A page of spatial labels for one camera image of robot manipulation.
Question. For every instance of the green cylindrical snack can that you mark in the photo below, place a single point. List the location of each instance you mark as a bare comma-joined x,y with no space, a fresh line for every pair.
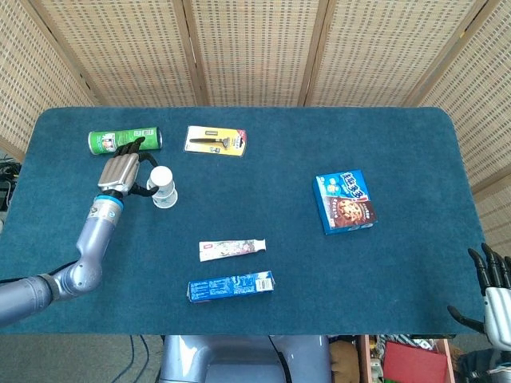
108,139

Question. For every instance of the pink wooden shelf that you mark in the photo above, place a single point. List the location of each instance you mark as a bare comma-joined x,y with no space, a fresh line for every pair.
365,359

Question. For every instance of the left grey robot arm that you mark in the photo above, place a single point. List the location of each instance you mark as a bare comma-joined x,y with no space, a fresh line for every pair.
92,243

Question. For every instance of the blue cookie box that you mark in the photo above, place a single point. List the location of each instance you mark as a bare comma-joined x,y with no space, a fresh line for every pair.
345,201

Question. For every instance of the grey robot torso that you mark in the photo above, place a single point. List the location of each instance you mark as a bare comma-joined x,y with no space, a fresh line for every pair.
239,359

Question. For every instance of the woven bamboo screen panel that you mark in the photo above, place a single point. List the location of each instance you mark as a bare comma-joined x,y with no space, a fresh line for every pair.
479,111
497,223
255,52
379,52
120,52
24,88

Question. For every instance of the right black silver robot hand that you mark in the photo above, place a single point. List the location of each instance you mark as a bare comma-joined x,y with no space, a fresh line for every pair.
499,315

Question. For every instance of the blue toothpaste box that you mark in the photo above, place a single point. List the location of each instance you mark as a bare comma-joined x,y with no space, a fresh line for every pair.
229,286

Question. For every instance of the brown plush toy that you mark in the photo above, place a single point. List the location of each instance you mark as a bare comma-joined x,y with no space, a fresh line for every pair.
344,361

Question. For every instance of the blue felt table mat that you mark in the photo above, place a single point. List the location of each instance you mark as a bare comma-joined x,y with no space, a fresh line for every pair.
279,187

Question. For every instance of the razor in yellow blister pack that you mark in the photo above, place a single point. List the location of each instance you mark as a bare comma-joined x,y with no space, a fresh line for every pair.
215,141

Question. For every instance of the red folder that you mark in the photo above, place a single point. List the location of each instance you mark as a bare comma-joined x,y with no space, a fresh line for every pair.
415,363

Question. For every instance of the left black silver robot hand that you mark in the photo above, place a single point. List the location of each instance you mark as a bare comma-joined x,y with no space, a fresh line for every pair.
119,171

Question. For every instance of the white toothpaste tube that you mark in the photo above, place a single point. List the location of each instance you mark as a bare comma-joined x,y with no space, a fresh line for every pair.
227,249

